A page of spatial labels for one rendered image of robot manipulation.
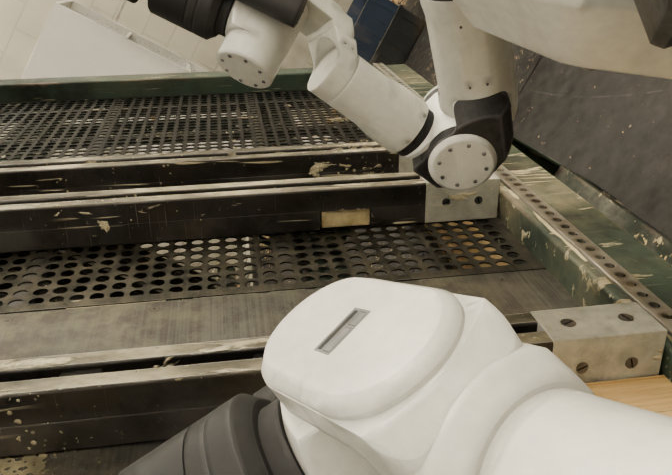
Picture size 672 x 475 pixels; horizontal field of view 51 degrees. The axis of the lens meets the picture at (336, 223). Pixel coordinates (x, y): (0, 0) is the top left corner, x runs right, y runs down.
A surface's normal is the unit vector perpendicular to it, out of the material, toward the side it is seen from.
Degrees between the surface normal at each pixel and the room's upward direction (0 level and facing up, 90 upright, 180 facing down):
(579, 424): 42
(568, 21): 82
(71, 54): 90
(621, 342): 90
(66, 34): 90
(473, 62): 90
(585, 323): 60
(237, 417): 72
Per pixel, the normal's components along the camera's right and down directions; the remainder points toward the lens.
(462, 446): -0.22, -0.31
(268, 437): -0.50, -0.61
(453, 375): -0.05, -0.53
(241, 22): 0.17, -0.24
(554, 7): -0.50, 0.84
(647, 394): -0.01, -0.92
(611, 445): -0.48, -0.83
